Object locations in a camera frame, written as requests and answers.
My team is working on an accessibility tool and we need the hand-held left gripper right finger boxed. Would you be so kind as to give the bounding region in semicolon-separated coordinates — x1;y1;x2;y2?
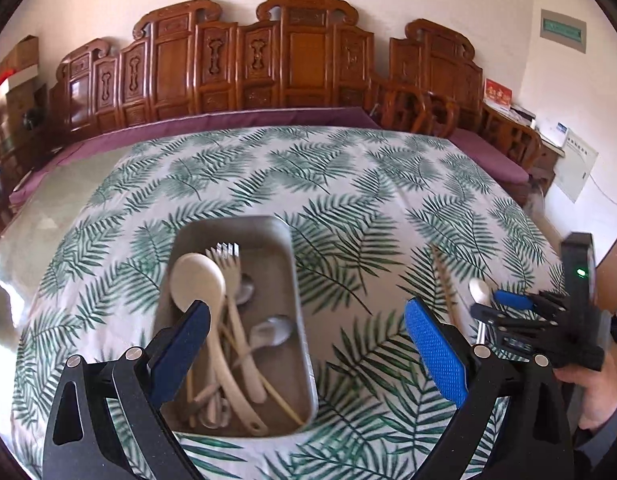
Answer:
405;296;575;480

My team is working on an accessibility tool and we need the carved wooden armchair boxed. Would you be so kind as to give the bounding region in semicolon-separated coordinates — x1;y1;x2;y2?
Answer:
389;19;484;111

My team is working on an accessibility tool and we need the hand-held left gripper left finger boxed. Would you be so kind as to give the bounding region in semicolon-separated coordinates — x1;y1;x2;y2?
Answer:
41;299;212;480

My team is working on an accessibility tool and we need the cardboard box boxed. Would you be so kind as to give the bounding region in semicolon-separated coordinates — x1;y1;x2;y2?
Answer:
0;35;39;93

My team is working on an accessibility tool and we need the white flat box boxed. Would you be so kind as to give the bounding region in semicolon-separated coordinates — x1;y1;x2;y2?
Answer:
511;105;537;128

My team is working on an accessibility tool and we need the leaf print tablecloth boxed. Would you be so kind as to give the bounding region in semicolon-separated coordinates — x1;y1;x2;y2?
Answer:
11;126;564;480

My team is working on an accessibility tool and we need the long purple cushion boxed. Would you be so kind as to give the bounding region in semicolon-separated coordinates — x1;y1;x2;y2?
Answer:
8;107;382;206

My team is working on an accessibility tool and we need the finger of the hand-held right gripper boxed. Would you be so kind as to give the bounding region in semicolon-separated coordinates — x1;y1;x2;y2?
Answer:
471;304;569;361
493;289;569;318

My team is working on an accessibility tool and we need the round-back wooden chair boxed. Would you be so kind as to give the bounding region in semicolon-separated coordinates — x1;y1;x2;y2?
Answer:
369;77;462;138

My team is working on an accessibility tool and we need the white blue box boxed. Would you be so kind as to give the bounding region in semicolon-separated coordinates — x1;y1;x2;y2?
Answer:
539;120;569;148

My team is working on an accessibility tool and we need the grey electrical panel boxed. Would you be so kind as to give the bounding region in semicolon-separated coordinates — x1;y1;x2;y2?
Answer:
553;132;599;203

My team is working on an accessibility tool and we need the large cream spoon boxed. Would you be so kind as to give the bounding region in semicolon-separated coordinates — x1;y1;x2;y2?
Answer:
168;252;269;436

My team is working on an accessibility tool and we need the metal fork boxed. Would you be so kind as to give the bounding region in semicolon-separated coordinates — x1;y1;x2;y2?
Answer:
204;245;226;276

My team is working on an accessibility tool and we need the grey metal tray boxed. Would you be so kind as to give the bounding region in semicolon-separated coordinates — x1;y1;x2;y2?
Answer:
151;215;319;440

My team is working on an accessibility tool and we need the cream plastic fork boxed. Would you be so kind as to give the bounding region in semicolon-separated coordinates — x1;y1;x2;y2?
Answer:
206;242;268;405

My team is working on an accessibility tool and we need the dark wooden cabinet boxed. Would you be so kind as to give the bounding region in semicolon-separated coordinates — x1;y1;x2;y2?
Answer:
0;82;49;186

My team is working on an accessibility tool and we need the green wall plaque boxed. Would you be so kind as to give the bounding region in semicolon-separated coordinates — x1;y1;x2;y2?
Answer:
540;8;588;53

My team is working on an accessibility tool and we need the person's right hand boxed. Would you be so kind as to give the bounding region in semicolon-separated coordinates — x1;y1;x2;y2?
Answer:
553;350;617;431

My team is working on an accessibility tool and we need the short purple cushion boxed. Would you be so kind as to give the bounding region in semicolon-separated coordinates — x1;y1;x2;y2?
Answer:
446;127;532;186

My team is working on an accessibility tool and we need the small cream spoon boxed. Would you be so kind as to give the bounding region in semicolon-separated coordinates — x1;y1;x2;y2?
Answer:
469;279;491;346

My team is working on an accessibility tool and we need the carved wooden sofa bench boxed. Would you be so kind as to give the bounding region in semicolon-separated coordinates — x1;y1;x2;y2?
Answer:
48;0;377;136

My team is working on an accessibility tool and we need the red desk calendar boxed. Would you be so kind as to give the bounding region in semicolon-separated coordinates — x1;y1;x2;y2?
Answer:
483;79;513;112

